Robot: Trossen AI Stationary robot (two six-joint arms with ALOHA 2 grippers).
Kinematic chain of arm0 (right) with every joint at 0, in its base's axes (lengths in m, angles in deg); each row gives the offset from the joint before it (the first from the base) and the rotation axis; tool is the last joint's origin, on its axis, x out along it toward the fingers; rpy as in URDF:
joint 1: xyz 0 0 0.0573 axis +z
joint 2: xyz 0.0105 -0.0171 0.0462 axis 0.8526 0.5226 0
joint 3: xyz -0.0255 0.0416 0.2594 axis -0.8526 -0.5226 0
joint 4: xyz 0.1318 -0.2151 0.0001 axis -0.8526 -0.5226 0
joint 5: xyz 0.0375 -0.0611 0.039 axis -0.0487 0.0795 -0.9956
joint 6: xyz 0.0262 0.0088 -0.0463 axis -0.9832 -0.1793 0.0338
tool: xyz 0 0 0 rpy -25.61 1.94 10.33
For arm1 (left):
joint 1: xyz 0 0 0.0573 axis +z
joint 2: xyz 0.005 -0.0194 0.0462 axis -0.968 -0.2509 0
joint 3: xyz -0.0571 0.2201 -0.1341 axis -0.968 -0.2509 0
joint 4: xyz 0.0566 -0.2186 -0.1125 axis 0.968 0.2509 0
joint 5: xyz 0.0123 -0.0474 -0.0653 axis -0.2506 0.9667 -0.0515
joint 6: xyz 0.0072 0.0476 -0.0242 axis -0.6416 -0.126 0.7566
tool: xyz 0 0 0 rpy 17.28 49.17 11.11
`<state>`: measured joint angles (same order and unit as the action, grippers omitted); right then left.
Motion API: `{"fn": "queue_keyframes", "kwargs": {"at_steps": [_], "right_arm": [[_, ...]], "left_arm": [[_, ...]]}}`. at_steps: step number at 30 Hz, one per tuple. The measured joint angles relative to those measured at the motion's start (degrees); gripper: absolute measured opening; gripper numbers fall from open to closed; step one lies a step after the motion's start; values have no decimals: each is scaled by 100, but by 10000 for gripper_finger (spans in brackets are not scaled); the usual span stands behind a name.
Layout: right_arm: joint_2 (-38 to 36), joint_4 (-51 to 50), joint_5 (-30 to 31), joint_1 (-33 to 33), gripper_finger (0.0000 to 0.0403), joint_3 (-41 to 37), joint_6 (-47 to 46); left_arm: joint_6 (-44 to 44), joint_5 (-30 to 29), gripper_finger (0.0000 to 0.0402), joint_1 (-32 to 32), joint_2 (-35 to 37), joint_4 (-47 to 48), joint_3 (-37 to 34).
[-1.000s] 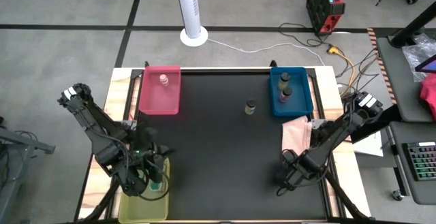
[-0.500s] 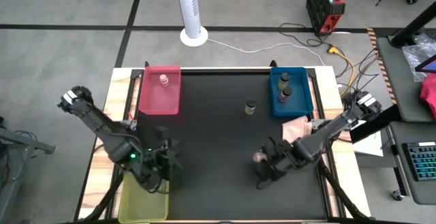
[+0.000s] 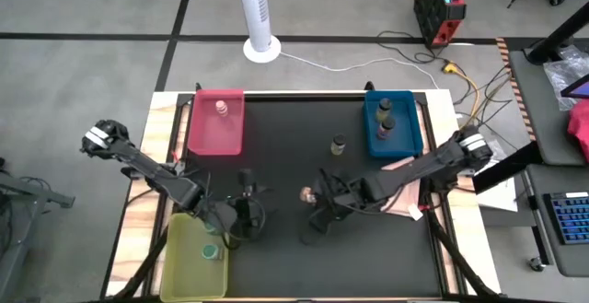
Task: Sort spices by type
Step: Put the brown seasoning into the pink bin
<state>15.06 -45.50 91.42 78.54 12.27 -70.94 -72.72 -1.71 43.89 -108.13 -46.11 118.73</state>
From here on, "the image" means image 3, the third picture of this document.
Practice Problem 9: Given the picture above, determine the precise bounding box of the yellow cable with plug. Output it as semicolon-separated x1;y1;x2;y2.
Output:
442;61;482;129

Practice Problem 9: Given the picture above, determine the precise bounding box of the backlit black keyboard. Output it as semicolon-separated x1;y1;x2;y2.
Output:
542;191;589;247

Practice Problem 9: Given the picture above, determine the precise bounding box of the red plastic bin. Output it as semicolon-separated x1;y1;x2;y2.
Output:
187;88;246;157

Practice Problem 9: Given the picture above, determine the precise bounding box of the yellow-green plastic bin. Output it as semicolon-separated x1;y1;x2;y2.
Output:
159;210;230;303

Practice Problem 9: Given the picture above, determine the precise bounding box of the red and black power station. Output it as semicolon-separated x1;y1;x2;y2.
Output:
412;0;468;49

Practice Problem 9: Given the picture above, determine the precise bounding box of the black aluminium table frame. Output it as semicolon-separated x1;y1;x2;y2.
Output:
103;81;502;303

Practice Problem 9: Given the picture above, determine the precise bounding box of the clear plastic bag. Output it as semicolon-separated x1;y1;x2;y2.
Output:
542;44;589;111

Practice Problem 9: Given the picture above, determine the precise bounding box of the black table mat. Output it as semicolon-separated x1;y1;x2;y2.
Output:
181;94;445;298

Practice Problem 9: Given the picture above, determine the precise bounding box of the black-lid jar pale yellow spice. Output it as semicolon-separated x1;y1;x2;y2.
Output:
329;134;349;157

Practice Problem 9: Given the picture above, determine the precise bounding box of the black desk pole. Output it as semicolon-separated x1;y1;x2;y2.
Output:
526;1;589;64

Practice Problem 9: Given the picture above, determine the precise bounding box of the blue plastic bin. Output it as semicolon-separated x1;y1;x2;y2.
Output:
363;90;424;159

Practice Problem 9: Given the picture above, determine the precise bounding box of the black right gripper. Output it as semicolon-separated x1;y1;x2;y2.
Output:
307;178;369;233

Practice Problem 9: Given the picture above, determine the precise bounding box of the coiled black cable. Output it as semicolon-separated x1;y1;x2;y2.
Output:
375;29;450;64

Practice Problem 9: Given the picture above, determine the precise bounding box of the grey metal stand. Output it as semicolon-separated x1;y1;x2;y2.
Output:
0;155;77;303

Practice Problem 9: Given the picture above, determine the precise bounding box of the pink cloth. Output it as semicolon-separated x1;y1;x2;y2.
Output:
379;155;427;221

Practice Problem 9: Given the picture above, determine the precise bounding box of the white power cable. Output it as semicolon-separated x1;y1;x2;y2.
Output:
279;52;441;90

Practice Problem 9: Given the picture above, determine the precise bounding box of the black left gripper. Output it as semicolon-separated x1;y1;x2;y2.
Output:
229;183;278;242

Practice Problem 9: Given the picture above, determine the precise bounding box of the white tower fan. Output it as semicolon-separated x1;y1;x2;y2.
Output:
235;0;283;64

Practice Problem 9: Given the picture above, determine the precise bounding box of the black cable bundle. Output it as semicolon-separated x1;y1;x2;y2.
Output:
453;63;514;132

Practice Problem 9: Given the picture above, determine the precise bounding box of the striped hazard tape strip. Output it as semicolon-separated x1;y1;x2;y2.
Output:
495;37;538;144

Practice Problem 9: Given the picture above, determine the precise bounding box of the grey side desk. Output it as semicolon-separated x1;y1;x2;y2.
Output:
508;40;589;279

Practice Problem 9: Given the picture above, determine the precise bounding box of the red fabric item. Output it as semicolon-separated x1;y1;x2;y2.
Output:
566;99;589;164

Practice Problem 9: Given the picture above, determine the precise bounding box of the dark tablet screen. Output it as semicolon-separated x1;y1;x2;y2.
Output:
560;73;589;99

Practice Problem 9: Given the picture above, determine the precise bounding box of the black-lid jar red spice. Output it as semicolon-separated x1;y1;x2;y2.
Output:
376;117;397;141

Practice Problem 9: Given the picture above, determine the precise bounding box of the white paper sheet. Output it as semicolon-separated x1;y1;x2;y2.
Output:
473;181;519;213

